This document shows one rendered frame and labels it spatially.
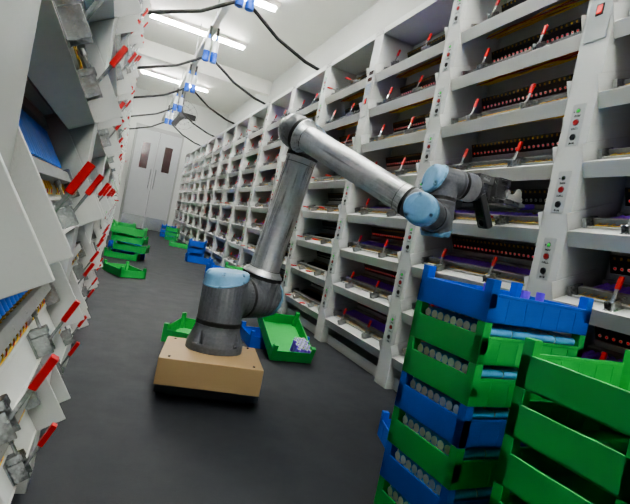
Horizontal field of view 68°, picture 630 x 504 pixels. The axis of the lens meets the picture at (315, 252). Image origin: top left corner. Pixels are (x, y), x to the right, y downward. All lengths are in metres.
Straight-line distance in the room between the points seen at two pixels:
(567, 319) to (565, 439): 0.35
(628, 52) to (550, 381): 1.13
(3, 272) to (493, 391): 0.87
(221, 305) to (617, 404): 1.14
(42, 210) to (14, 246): 0.10
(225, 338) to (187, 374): 0.19
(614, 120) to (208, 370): 1.38
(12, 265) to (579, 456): 0.72
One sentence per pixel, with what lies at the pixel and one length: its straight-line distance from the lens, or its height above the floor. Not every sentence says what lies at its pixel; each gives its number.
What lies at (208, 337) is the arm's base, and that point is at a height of 0.19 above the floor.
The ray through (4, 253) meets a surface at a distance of 0.25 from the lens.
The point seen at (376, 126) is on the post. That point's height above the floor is 1.24.
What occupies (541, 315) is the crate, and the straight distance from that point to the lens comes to 1.03.
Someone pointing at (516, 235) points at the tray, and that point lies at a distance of 1.63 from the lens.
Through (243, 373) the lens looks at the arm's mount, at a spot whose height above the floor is 0.13.
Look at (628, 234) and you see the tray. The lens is 1.40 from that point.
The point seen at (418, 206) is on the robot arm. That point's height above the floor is 0.71.
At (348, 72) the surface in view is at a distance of 3.51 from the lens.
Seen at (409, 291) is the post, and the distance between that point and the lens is 2.03.
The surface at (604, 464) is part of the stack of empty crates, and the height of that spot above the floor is 0.35.
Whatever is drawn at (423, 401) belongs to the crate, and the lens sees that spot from 1.04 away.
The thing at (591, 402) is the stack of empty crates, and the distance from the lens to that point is 0.78.
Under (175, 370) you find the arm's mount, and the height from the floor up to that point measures 0.11.
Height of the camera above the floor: 0.57
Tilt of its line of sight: 2 degrees down
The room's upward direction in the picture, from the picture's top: 12 degrees clockwise
